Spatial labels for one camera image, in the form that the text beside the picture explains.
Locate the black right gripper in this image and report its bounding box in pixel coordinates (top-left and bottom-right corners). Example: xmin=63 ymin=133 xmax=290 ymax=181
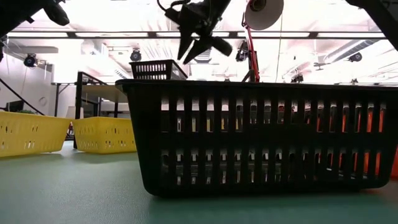
xmin=164 ymin=0 xmax=234 ymax=65

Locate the black plastic slotted basket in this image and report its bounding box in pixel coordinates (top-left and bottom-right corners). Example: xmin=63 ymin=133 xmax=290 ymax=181
xmin=129 ymin=59 xmax=188 ymax=81
xmin=114 ymin=78 xmax=398 ymax=198

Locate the orange plastic slotted basket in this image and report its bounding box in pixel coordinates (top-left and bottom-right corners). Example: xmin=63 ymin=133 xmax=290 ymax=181
xmin=315 ymin=105 xmax=398 ymax=180

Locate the black-framed wooden shelf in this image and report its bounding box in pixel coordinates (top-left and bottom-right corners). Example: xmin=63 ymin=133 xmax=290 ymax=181
xmin=73 ymin=70 xmax=259 ymax=150

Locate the black LED light bar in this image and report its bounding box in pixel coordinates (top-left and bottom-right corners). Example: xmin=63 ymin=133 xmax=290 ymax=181
xmin=0 ymin=30 xmax=398 ymax=39

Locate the red desk lamp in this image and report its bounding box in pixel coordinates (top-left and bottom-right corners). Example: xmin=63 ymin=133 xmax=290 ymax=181
xmin=241 ymin=0 xmax=285 ymax=83

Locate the pale trapezoid lampshade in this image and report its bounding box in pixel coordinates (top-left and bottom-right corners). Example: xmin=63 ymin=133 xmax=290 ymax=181
xmin=65 ymin=105 xmax=85 ymax=119

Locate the green table mat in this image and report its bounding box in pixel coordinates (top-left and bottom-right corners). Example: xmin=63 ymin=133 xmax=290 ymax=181
xmin=0 ymin=140 xmax=398 ymax=224

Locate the black computer monitor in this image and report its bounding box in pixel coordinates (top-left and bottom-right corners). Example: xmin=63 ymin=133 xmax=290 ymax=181
xmin=5 ymin=100 xmax=25 ymax=113

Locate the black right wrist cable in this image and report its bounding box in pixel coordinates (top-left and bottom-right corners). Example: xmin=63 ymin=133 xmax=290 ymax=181
xmin=156 ymin=0 xmax=187 ymax=14

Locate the thin hanging lamp cord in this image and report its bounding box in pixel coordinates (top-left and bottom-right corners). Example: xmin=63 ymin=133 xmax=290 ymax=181
xmin=275 ymin=12 xmax=284 ymax=83

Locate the black metal frame post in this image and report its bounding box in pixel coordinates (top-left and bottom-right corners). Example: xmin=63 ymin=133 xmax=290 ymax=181
xmin=51 ymin=82 xmax=78 ymax=118

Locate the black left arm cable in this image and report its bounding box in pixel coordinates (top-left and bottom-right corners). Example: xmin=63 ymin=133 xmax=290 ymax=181
xmin=0 ymin=77 xmax=45 ymax=117

